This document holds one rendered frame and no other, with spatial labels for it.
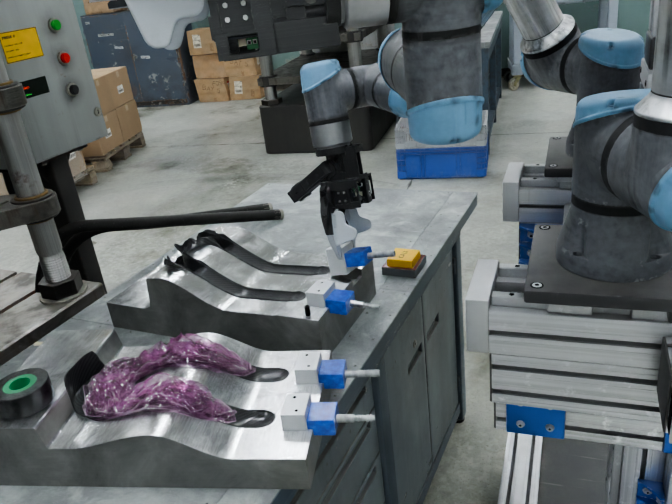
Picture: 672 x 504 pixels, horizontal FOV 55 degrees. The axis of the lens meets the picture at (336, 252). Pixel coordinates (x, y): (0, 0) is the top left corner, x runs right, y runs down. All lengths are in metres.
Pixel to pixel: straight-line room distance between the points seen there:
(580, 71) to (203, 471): 0.99
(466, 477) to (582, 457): 0.39
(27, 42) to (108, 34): 6.74
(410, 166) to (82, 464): 3.68
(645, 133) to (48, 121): 1.43
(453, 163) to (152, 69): 4.78
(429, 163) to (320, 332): 3.36
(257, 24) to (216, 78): 7.50
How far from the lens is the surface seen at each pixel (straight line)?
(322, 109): 1.18
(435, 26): 0.62
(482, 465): 2.12
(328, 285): 1.18
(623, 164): 0.80
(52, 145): 1.81
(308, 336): 1.16
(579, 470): 1.84
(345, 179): 1.20
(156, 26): 0.60
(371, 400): 1.41
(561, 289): 0.89
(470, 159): 4.40
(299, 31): 0.62
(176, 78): 8.17
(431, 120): 0.64
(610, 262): 0.90
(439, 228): 1.67
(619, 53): 1.34
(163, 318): 1.34
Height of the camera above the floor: 1.47
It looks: 25 degrees down
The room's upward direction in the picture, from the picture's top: 7 degrees counter-clockwise
